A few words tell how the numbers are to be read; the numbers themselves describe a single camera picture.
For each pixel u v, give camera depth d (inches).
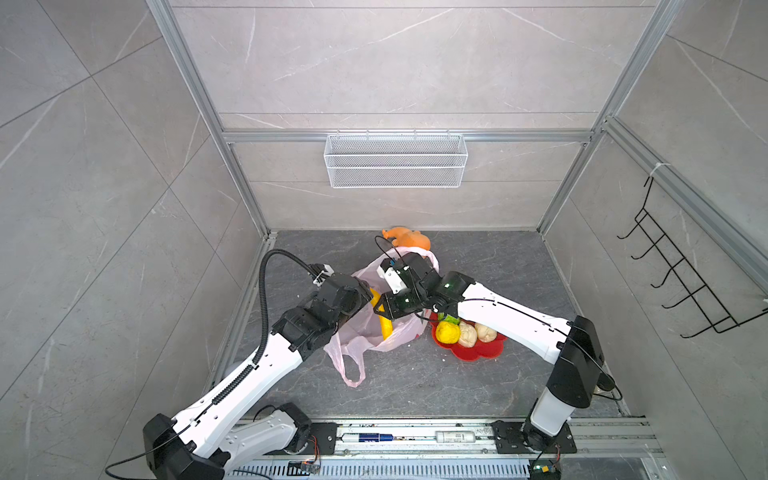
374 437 28.8
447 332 33.2
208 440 15.0
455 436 28.7
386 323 28.6
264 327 18.8
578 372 16.7
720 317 22.9
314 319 20.5
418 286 23.3
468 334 33.8
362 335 29.8
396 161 39.7
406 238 42.9
